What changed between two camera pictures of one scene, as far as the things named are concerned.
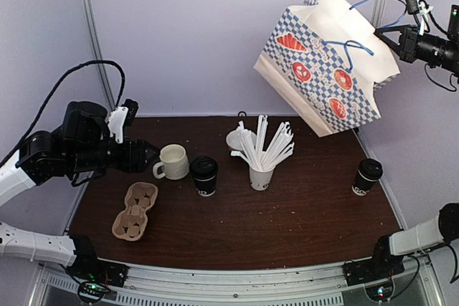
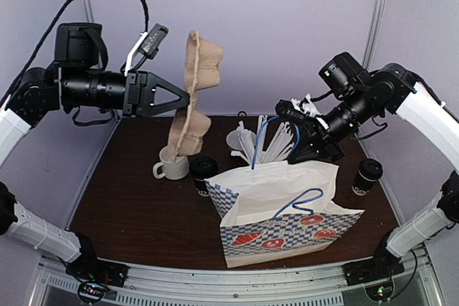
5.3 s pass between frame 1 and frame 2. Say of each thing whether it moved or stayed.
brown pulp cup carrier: moved
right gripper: moved
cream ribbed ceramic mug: stayed
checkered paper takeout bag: moved
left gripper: moved
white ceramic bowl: stayed
